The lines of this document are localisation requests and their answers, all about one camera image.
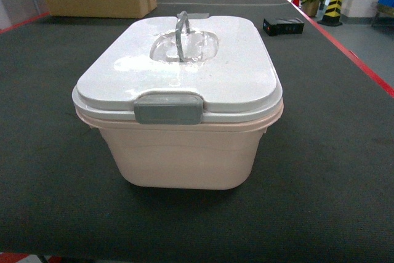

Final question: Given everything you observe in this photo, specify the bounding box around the yellow black traffic cone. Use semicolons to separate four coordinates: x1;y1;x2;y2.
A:
318;0;342;26

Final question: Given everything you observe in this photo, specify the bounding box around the black battery pack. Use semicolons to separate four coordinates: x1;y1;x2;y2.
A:
263;18;305;36

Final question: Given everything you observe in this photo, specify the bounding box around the black table mat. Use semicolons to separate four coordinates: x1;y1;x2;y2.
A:
0;0;394;263

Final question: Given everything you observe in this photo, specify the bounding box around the pink storage box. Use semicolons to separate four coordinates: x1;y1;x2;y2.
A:
76;102;284;190

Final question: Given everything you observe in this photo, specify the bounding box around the white box lid grey handle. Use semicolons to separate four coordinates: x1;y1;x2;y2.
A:
72;16;283;123

